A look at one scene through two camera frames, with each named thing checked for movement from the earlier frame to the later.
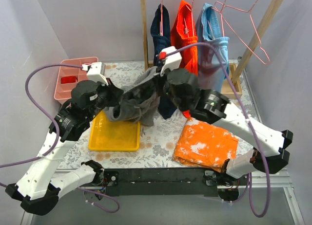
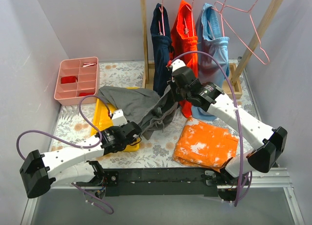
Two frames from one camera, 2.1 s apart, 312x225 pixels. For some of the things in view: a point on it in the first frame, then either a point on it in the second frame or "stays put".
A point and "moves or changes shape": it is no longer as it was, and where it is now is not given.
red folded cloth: (68, 79) stays put
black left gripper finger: (114, 96) → (147, 134)
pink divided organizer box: (68, 77) stays put
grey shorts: (139, 101) moves or changes shape
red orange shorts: (184, 33) stays put
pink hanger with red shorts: (186, 29) stays put
